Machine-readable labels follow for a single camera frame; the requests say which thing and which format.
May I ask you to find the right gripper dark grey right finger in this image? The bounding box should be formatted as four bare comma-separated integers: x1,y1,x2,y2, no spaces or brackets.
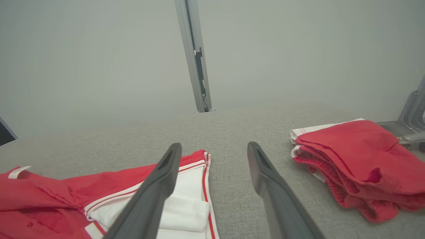
247,141,326,239

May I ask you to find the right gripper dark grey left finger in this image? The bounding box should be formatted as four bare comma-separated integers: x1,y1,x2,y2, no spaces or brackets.
102,143,182,239

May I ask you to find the red and white striped garment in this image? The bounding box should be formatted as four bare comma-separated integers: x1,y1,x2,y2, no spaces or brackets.
0,150,220,239

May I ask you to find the red shirt with white hem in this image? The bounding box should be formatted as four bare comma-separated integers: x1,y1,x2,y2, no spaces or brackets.
290,118,425,199

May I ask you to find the black computer tower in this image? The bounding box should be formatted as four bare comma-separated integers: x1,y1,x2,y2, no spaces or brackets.
0,116,18,147

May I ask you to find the grey metal partition joint post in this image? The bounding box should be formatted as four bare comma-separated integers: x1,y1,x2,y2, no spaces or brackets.
174,0,216,113

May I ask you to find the grey metal foot bracket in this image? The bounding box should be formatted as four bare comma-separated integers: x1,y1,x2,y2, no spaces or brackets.
377,76,425,153

